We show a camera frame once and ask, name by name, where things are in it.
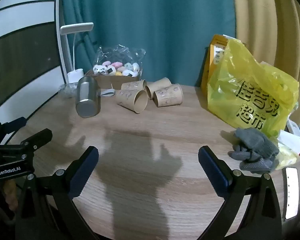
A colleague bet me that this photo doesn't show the white paper packets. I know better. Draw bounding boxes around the white paper packets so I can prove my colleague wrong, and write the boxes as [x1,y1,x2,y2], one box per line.
[277,118,300,156]

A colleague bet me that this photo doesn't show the white desk lamp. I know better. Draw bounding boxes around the white desk lamp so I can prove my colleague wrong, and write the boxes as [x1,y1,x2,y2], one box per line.
[59,22,94,84]

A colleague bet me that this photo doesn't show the yellow plastic shopping bag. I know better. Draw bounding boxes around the yellow plastic shopping bag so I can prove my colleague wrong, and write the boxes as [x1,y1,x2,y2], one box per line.
[206,38,300,168]

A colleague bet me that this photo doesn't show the brown paper cup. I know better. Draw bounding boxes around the brown paper cup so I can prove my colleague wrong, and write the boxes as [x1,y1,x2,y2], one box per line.
[153,83,184,108]
[116,89,149,114]
[145,77,172,100]
[121,80,147,92]

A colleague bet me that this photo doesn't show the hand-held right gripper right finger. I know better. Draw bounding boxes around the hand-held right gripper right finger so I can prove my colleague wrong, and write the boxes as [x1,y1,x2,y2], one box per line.
[198,145,283,240]

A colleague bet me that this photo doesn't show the orange cardboard box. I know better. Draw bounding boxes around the orange cardboard box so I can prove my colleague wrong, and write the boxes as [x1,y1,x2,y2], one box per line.
[200,34,246,98]

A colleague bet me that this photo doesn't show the teal curtain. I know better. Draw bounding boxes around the teal curtain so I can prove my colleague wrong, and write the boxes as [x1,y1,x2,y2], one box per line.
[61,0,238,88]

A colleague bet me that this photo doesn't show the grey knit glove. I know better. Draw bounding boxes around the grey knit glove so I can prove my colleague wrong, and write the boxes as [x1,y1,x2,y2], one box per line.
[227,144,274,174]
[233,127,280,159]

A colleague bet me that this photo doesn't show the clear plastic wrapper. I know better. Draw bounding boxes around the clear plastic wrapper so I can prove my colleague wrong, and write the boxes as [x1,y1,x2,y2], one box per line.
[58,83,78,98]

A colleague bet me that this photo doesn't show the white phone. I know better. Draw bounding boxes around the white phone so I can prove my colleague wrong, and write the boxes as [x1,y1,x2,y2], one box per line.
[282,167,300,221]

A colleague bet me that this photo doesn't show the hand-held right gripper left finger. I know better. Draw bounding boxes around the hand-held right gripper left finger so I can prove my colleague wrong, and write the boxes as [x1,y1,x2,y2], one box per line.
[15,145,100,240]

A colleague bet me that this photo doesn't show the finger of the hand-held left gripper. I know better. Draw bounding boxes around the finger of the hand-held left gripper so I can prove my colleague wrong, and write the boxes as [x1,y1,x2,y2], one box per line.
[0,117,27,134]
[20,128,53,153]

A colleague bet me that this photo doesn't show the clear bag of plush toys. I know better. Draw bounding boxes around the clear bag of plush toys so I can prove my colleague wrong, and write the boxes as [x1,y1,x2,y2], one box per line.
[92,44,146,77]

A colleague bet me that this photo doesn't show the beige curtain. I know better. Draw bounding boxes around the beige curtain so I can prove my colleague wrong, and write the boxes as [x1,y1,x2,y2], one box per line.
[230,0,300,130]

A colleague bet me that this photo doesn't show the stainless steel cup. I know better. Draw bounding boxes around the stainless steel cup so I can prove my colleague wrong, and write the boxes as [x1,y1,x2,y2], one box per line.
[76,76,101,118]

